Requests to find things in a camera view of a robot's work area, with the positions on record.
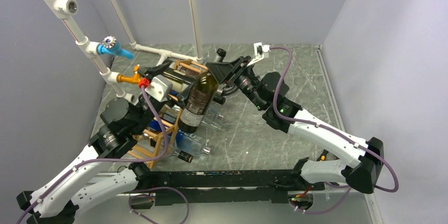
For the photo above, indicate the dark wine bottle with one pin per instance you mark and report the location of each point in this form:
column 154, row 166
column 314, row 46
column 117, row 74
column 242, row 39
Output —
column 188, row 67
column 182, row 85

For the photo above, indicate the green wine bottle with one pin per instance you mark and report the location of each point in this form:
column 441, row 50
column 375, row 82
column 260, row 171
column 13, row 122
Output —
column 199, row 99

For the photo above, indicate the blue plastic faucet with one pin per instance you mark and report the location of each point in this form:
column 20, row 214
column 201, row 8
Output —
column 110, row 45

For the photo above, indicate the yellow black screwdriver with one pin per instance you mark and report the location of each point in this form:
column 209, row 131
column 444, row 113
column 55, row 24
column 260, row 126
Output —
column 323, row 156

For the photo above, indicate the white PVC pipe frame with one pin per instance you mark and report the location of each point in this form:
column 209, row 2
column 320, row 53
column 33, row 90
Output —
column 66, row 9

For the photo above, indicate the orange plastic faucet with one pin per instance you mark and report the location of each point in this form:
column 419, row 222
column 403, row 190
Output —
column 135, row 79

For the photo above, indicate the dark wine bottle front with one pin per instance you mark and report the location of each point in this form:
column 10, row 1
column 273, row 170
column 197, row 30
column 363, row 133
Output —
column 188, row 67

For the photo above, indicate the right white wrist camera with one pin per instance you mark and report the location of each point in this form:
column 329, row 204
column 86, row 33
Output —
column 261, row 51

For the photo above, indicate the wooden wine rack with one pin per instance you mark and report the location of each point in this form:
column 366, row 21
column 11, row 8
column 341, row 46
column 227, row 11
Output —
column 169, row 115

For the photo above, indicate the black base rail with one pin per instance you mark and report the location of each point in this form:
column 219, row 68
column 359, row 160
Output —
column 274, row 186

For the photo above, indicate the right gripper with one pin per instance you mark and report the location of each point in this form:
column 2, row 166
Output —
column 222, row 71

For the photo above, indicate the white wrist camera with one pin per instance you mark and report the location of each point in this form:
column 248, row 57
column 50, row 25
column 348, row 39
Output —
column 261, row 51
column 158, row 87

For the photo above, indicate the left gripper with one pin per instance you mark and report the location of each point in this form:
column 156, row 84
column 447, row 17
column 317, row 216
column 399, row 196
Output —
column 150, row 71

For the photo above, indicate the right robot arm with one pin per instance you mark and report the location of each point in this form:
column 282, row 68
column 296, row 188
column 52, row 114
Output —
column 359, row 162

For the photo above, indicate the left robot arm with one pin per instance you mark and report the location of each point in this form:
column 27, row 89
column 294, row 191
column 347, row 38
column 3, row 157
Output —
column 70, row 193

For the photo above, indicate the tall blue square bottle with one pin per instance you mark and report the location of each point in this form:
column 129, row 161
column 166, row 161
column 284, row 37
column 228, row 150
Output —
column 214, row 116

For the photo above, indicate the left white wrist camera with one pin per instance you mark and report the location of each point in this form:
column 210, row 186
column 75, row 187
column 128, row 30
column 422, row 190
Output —
column 158, row 87

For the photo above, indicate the clear liquor bottle black cap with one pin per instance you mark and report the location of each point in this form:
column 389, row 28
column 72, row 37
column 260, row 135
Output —
column 178, row 153

